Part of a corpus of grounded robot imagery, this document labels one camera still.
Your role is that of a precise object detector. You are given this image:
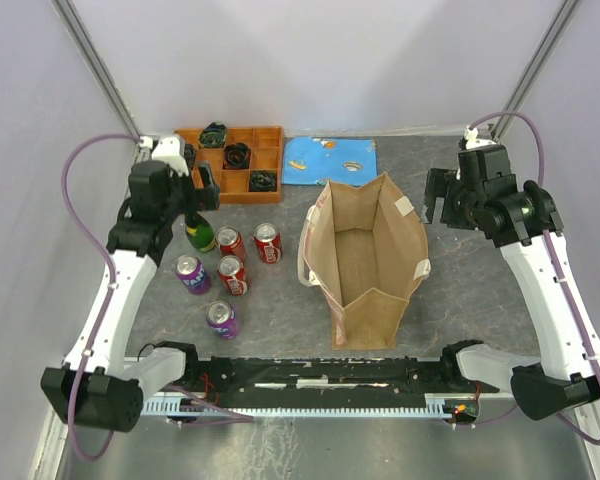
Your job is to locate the green glass bottle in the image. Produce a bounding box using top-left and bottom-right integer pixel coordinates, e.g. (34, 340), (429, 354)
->
(184, 212), (216, 252)

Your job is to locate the brown canvas tote bag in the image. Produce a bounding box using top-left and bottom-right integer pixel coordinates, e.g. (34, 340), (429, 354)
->
(297, 174), (431, 351)

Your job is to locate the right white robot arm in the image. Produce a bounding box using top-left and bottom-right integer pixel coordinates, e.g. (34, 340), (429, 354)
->
(424, 143), (600, 420)

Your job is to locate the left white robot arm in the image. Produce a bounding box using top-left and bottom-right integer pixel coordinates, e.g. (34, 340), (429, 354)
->
(40, 160), (220, 432)

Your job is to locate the red coke can back left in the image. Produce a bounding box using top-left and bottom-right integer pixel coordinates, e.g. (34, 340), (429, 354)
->
(216, 226), (246, 262)

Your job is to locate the red coke can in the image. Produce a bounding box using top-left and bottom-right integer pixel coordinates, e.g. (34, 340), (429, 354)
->
(216, 226), (246, 262)
(254, 223), (282, 264)
(217, 255), (249, 296)

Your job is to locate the orange wooden divider tray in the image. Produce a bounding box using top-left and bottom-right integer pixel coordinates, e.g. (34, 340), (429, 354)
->
(174, 126), (284, 205)

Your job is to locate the dark rolled sock middle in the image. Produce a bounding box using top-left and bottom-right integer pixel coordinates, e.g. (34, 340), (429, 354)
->
(223, 142), (251, 170)

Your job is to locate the dark rolled sock right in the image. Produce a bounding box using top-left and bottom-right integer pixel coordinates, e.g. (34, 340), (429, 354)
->
(249, 170), (277, 193)

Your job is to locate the dark rolled sock top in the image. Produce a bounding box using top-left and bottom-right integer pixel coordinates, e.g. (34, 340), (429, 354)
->
(198, 122), (228, 149)

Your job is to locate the red coke can back right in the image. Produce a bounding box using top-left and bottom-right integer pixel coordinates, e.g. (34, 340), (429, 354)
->
(254, 223), (282, 264)

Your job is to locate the red coke can front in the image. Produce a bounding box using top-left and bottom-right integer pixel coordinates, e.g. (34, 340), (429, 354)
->
(217, 255), (249, 296)

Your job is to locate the purple fanta can left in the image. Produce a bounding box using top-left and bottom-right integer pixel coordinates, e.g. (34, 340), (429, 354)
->
(175, 255), (212, 295)

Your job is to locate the purple fanta can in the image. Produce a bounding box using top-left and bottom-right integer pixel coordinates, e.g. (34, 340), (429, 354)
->
(175, 255), (212, 295)
(206, 301), (240, 339)

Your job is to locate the blue patterned cloth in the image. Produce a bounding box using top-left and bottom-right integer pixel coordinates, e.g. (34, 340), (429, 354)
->
(282, 137), (378, 187)

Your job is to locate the purple fanta can front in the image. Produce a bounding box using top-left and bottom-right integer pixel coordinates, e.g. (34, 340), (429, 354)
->
(206, 301), (240, 339)

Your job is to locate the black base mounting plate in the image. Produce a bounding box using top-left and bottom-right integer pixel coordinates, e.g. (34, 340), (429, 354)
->
(162, 357), (498, 410)

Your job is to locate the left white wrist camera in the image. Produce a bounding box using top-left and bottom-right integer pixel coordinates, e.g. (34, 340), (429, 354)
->
(136, 134), (191, 177)

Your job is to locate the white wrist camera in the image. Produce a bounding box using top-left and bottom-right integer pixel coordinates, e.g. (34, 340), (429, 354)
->
(458, 126), (496, 151)
(136, 134), (191, 177)

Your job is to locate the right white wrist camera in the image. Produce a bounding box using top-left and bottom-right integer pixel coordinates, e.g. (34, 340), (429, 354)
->
(458, 126), (496, 151)

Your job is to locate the right aluminium corner post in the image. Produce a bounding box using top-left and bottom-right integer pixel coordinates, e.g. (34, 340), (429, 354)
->
(504, 0), (581, 111)

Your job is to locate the aluminium corner post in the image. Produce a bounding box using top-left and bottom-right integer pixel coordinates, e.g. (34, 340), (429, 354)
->
(51, 0), (140, 136)
(504, 0), (581, 111)

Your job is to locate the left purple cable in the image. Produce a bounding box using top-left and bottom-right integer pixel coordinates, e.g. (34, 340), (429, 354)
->
(61, 133), (259, 462)

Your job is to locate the left aluminium corner post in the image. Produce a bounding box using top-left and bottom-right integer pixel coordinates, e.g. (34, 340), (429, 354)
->
(51, 0), (140, 136)

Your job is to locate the light blue cable duct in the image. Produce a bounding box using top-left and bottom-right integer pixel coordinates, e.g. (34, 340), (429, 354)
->
(141, 393), (479, 420)

